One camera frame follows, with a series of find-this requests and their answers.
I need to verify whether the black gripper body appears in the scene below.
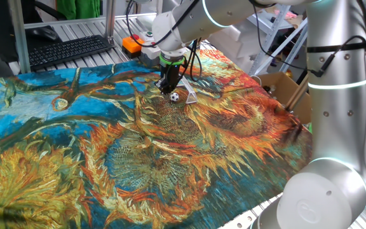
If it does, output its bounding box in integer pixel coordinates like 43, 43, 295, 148
160, 63, 184, 87

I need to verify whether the clear triangular stand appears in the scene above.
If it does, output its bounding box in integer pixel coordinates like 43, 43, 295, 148
177, 77, 199, 105

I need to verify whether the white box small green button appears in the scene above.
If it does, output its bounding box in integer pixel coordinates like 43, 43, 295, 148
140, 31, 156, 42

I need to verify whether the orange emergency stop box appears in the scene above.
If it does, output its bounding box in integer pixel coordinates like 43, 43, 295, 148
121, 34, 146, 59

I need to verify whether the white foam block stack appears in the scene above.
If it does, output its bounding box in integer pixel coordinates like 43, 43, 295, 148
207, 24, 266, 74

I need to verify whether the white metal shelf rack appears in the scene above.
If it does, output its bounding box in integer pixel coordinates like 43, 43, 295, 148
246, 12, 309, 77

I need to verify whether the black computer keyboard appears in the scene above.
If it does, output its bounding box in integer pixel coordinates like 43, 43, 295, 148
28, 34, 116, 71

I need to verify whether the sunflower painting tablecloth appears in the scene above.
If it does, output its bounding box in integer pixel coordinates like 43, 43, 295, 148
0, 47, 313, 229

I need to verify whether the brown cardboard box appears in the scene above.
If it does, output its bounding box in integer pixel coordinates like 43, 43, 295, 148
254, 71, 313, 125

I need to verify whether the hanging green cloth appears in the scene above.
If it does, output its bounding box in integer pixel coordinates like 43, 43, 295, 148
55, 0, 102, 20

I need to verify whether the black computer mouse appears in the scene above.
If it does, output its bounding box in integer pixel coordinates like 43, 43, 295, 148
26, 25, 62, 42

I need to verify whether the aluminium frame rail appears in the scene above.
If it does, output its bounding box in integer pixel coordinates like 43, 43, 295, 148
23, 12, 157, 30

